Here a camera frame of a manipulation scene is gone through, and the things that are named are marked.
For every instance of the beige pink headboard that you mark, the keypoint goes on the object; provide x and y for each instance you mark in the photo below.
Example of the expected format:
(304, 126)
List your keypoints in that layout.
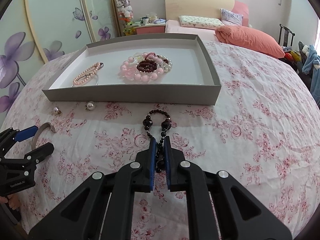
(205, 8)

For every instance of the pink floral bedsheet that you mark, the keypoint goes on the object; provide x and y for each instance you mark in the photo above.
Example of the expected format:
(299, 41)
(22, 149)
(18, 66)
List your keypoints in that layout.
(263, 130)

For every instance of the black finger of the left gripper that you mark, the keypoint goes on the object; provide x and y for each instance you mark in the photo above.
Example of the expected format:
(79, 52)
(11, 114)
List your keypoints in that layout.
(10, 136)
(34, 157)

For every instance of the plush toy display tube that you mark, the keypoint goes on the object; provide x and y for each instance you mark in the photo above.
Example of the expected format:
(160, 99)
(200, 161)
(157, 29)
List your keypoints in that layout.
(125, 16)

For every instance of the pink bed mattress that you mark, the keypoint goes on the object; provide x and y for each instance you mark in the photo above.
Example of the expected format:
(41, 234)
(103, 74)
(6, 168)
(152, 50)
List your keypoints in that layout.
(173, 26)

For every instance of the white mug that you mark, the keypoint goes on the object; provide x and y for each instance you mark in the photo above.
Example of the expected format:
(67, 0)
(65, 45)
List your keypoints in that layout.
(144, 21)

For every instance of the pink nightstand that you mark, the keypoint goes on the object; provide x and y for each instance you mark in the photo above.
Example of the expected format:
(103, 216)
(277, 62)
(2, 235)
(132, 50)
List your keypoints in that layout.
(150, 29)

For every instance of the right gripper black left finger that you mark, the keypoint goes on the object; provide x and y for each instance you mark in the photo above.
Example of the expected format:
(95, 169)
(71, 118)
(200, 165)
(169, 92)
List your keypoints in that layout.
(102, 206)

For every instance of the pearl earring left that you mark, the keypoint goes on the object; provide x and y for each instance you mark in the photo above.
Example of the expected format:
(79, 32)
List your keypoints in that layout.
(57, 111)

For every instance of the blue plush clothing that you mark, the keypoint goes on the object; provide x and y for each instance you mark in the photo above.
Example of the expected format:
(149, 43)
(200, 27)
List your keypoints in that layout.
(312, 64)

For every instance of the pearl earring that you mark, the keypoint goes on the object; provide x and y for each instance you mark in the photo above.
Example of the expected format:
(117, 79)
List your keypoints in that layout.
(90, 106)
(57, 111)

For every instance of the dark wooden chair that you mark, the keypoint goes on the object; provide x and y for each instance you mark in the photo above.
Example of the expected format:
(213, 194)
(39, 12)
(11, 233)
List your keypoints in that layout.
(286, 35)

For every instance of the floral sliding wardrobe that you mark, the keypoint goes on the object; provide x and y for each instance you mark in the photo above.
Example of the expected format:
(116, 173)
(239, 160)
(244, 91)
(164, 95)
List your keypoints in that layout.
(34, 32)

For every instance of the orange pillow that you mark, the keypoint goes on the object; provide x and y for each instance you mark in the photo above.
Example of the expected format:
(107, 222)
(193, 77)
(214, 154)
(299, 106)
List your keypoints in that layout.
(249, 38)

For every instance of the grey cardboard tray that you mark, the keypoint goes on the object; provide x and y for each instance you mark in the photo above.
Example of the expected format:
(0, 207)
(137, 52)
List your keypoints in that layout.
(162, 68)

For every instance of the small patterned cushion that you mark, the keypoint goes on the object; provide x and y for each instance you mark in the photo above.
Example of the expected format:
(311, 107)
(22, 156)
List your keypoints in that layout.
(231, 18)

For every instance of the pearl earring right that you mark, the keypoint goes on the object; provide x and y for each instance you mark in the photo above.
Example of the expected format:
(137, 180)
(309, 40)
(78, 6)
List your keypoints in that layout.
(90, 106)

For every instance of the floral white pillow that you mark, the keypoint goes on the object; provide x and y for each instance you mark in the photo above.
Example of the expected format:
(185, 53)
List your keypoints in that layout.
(200, 22)

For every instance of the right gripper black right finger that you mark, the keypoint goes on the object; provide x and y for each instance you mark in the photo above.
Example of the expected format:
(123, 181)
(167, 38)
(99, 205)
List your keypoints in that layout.
(218, 206)

